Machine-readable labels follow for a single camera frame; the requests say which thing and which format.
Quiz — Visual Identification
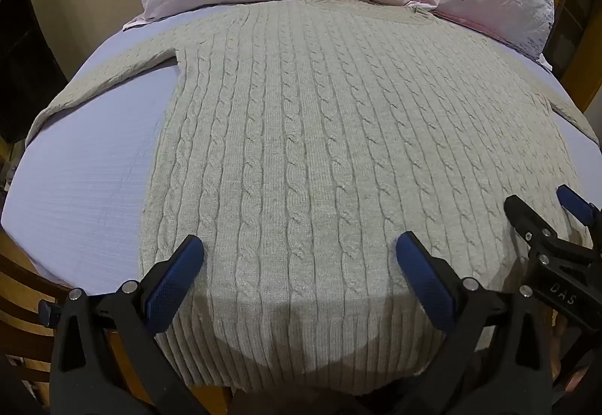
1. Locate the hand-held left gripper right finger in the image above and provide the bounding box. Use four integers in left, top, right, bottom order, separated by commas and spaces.
395, 231, 567, 415

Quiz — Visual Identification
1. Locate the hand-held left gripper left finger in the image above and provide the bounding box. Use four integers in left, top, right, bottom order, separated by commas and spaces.
40, 234, 206, 415

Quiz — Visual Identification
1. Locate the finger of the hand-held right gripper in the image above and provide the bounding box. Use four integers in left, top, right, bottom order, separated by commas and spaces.
504, 195, 556, 266
556, 184, 602, 232

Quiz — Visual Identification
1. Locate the cream cable knit sweater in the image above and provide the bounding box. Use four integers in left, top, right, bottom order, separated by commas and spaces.
26, 0, 601, 394

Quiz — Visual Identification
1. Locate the lavender bed sheet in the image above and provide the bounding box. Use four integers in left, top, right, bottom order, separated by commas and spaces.
0, 3, 602, 298

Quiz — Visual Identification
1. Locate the wooden bed frame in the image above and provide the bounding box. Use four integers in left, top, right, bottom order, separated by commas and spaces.
0, 227, 236, 415

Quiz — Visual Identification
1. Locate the wooden bed post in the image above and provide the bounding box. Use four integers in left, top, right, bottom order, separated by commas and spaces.
548, 0, 602, 115

